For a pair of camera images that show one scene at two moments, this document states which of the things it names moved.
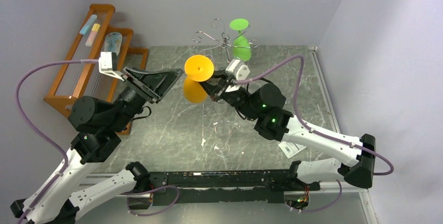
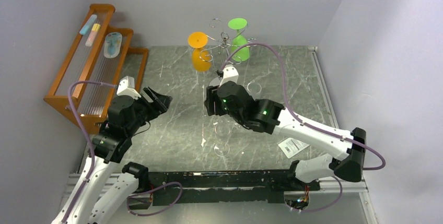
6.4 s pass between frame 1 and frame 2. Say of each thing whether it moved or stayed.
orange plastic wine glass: moved
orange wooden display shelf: stayed
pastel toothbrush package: stayed
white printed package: stayed
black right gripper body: moved
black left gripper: moved
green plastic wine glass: stayed
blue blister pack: stayed
